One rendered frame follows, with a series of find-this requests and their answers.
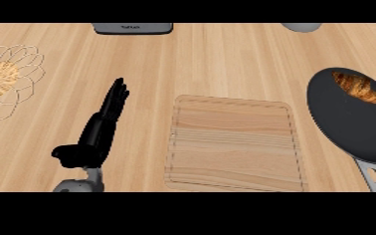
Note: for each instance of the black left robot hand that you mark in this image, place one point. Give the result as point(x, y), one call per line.
point(101, 129)

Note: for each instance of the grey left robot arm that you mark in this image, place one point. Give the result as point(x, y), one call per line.
point(83, 182)

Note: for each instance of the pale wooden cutting board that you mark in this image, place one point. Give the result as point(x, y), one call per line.
point(235, 144)

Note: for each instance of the dark grey frying pan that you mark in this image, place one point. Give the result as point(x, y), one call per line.
point(343, 119)

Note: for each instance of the brown croissant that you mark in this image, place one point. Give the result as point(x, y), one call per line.
point(357, 86)

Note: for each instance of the flower-pattern placemat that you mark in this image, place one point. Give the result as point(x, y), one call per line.
point(15, 76)

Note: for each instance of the dark grey flat appliance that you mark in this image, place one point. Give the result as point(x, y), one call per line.
point(132, 28)

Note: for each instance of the grey rounded object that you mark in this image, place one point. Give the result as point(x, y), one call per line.
point(301, 27)

